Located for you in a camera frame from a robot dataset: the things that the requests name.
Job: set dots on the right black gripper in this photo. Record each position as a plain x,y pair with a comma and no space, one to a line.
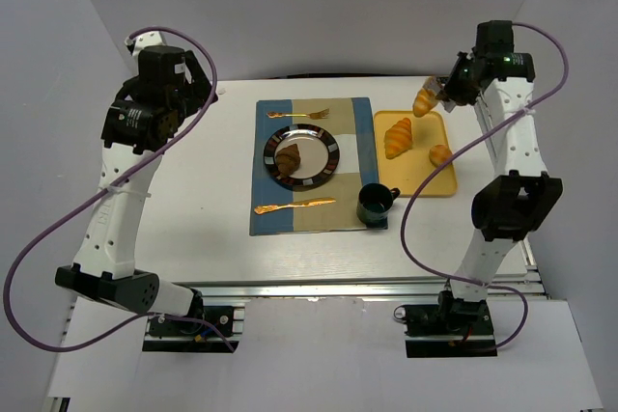
457,85

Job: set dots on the blue and tan placemat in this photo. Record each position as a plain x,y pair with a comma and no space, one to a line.
350,121

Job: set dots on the golden striped bread roll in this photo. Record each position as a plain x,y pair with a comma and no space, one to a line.
425,101

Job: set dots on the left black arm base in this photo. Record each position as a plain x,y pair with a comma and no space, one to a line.
164,335

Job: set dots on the small round bun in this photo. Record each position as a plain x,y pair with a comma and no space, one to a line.
439,154

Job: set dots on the orange striped croissant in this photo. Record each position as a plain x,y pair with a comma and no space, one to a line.
398,138

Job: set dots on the gold fork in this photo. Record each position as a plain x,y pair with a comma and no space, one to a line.
313,116

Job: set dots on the silver metal tongs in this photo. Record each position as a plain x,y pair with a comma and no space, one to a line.
434,86

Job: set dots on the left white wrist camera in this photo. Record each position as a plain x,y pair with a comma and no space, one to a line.
140,42

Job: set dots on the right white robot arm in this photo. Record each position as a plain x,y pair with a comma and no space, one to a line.
498,82

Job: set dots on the brown chocolate croissant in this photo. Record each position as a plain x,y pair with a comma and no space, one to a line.
288,160

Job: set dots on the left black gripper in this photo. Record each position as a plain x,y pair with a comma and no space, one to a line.
199,85

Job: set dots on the striped rim ceramic plate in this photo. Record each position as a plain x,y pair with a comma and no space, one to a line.
319,152

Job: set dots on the gold knife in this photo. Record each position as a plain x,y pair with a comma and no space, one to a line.
260,210

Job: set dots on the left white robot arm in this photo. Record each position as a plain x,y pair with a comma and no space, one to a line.
146,114

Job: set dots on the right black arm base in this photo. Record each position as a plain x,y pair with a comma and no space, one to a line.
430,336

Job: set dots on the aluminium table frame rail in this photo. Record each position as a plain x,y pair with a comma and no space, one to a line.
369,289

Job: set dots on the dark green mug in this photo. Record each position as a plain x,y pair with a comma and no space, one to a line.
374,203

